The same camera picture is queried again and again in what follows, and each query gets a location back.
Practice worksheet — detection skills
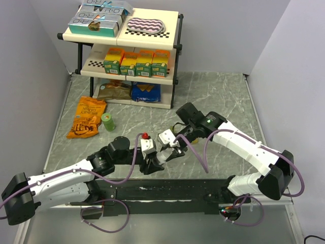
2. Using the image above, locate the orange honey dijon chip bag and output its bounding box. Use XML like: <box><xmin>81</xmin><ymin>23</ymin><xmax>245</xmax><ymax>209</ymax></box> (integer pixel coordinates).
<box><xmin>66</xmin><ymin>96</ymin><xmax>107</xmax><ymax>139</ymax></box>

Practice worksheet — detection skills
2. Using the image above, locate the green orange carton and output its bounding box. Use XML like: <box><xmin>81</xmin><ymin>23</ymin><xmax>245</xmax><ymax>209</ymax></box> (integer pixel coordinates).
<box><xmin>120</xmin><ymin>52</ymin><xmax>138</xmax><ymax>76</ymax></box>
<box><xmin>103</xmin><ymin>47</ymin><xmax>125</xmax><ymax>75</ymax></box>
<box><xmin>135</xmin><ymin>49</ymin><xmax>154</xmax><ymax>77</ymax></box>
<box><xmin>151</xmin><ymin>49</ymin><xmax>170</xmax><ymax>77</ymax></box>

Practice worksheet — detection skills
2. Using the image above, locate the purple cable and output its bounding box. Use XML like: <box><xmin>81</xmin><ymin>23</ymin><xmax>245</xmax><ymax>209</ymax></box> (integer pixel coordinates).
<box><xmin>174</xmin><ymin>129</ymin><xmax>305</xmax><ymax>227</ymax></box>
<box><xmin>0</xmin><ymin>134</ymin><xmax>143</xmax><ymax>233</ymax></box>

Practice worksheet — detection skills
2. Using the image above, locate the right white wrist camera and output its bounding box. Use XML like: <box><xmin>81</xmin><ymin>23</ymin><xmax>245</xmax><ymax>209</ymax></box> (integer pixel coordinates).
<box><xmin>158</xmin><ymin>129</ymin><xmax>180</xmax><ymax>148</ymax></box>

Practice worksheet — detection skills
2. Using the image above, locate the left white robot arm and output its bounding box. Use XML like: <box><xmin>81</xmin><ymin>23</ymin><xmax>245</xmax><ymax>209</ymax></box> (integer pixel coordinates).
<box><xmin>1</xmin><ymin>136</ymin><xmax>168</xmax><ymax>226</ymax></box>

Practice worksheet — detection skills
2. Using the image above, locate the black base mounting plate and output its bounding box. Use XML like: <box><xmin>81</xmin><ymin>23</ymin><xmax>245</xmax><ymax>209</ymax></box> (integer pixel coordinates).
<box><xmin>68</xmin><ymin>177</ymin><xmax>254</xmax><ymax>217</ymax></box>

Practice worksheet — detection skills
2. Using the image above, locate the blue chip bag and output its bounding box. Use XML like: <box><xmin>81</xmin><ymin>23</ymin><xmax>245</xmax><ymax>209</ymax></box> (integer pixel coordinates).
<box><xmin>132</xmin><ymin>82</ymin><xmax>161</xmax><ymax>102</ymax></box>

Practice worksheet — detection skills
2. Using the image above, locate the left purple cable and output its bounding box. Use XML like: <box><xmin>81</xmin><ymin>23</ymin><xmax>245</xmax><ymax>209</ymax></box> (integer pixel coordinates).
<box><xmin>0</xmin><ymin>134</ymin><xmax>143</xmax><ymax>233</ymax></box>

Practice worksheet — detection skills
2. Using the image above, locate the black power cable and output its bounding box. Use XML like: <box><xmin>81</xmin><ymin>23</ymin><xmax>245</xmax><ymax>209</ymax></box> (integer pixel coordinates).
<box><xmin>303</xmin><ymin>235</ymin><xmax>325</xmax><ymax>244</ymax></box>

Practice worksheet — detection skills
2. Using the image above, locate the teal snack box middle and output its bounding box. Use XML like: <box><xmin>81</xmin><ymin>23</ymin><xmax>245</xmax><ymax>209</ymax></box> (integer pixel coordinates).
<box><xmin>74</xmin><ymin>11</ymin><xmax>125</xmax><ymax>24</ymax></box>

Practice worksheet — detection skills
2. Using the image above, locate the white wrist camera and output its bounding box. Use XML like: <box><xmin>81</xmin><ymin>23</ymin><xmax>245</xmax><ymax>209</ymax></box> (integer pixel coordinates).
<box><xmin>140</xmin><ymin>133</ymin><xmax>156</xmax><ymax>155</ymax></box>
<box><xmin>158</xmin><ymin>129</ymin><xmax>180</xmax><ymax>148</ymax></box>

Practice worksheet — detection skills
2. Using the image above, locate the beige three-tier shelf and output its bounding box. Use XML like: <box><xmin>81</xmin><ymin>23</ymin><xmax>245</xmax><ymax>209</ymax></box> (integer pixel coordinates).
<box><xmin>57</xmin><ymin>8</ymin><xmax>183</xmax><ymax>109</ymax></box>

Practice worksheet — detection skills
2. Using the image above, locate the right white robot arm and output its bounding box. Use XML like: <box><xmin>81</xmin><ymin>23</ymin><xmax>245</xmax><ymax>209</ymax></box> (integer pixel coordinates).
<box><xmin>157</xmin><ymin>103</ymin><xmax>294</xmax><ymax>203</ymax></box>

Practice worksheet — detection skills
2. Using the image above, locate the wavy patterned pouch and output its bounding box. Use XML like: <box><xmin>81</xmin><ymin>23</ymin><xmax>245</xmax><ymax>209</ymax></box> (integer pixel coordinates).
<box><xmin>127</xmin><ymin>17</ymin><xmax>166</xmax><ymax>35</ymax></box>

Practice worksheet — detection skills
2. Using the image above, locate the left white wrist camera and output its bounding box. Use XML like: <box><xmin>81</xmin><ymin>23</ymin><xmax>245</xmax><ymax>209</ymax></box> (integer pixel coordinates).
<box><xmin>140</xmin><ymin>133</ymin><xmax>156</xmax><ymax>155</ymax></box>

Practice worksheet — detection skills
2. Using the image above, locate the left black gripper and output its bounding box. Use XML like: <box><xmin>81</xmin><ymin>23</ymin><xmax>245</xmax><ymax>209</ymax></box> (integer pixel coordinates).
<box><xmin>114</xmin><ymin>149</ymin><xmax>164</xmax><ymax>174</ymax></box>

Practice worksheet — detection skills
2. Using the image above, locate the teal snack box front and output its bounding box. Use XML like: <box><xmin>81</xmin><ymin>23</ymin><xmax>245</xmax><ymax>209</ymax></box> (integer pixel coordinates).
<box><xmin>68</xmin><ymin>18</ymin><xmax>119</xmax><ymax>38</ymax></box>

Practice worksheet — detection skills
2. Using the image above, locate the dark white-capped pill bottle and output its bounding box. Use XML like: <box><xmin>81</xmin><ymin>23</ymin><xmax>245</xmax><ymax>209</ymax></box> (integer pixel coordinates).
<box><xmin>156</xmin><ymin>150</ymin><xmax>172</xmax><ymax>164</ymax></box>

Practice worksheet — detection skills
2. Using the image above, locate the green cylindrical container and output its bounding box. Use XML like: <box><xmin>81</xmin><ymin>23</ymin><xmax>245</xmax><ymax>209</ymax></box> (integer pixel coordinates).
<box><xmin>101</xmin><ymin>113</ymin><xmax>115</xmax><ymax>132</ymax></box>

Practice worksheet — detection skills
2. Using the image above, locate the green weekly pill organizer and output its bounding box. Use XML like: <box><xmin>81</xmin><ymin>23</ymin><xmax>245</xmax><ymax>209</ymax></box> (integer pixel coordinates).
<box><xmin>172</xmin><ymin>124</ymin><xmax>200</xmax><ymax>144</ymax></box>

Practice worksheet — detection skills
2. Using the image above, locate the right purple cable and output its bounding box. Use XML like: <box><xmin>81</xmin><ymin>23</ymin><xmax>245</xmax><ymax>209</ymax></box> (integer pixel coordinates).
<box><xmin>174</xmin><ymin>129</ymin><xmax>305</xmax><ymax>227</ymax></box>

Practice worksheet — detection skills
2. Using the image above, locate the brown chip bag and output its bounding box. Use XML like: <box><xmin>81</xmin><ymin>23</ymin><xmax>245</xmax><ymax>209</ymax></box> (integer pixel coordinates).
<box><xmin>93</xmin><ymin>80</ymin><xmax>132</xmax><ymax>100</ymax></box>

